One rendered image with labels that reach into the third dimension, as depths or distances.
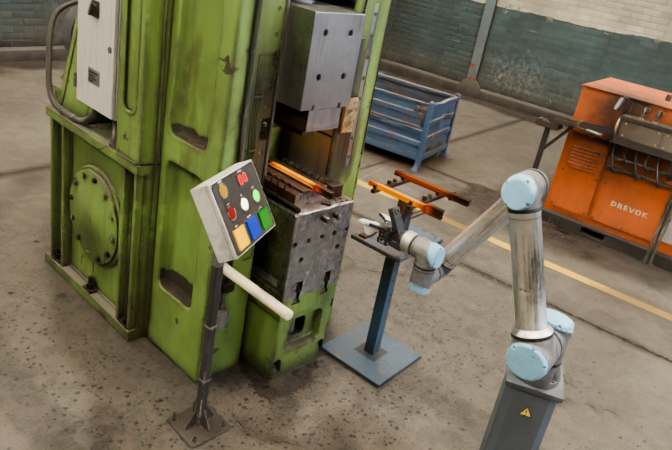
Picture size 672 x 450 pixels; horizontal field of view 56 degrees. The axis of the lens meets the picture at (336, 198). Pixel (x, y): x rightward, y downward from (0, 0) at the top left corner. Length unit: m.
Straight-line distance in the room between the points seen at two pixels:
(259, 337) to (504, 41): 7.96
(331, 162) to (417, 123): 3.37
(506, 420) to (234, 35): 1.83
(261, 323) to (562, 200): 3.57
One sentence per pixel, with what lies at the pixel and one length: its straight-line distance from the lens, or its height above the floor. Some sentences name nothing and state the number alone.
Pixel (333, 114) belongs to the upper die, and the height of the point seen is 1.34.
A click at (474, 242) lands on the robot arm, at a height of 1.05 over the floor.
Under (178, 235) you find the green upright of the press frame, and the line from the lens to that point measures 3.08.
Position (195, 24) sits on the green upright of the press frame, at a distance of 2.79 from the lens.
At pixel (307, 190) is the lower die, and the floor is 0.99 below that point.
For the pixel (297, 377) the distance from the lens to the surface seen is 3.28.
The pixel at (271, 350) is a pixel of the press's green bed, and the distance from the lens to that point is 3.13.
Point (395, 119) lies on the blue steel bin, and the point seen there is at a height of 0.44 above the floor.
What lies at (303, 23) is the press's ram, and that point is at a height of 1.71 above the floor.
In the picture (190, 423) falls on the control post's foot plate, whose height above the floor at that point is 0.04.
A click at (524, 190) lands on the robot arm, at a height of 1.38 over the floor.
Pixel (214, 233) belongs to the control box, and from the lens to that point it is 2.24.
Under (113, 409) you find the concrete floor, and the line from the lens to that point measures 3.06.
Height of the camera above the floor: 2.05
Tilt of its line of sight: 22 degrees down
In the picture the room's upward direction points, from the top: 11 degrees clockwise
